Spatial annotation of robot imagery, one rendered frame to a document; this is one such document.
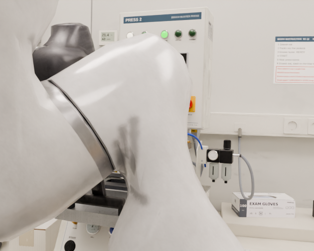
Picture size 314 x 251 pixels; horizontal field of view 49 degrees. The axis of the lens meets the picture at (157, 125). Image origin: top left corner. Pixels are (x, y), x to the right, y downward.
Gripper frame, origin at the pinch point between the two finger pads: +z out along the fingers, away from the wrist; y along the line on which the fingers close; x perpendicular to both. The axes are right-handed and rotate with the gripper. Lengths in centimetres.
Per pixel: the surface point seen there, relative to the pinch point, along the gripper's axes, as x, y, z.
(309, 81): 56, -98, 1
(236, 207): 28, -57, 42
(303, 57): 52, -101, -9
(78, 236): -10.0, -1.8, 18.2
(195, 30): 14, -56, -29
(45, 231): -25.3, -7.1, 23.3
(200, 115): 16.6, -46.3, -1.6
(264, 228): 39, -46, 42
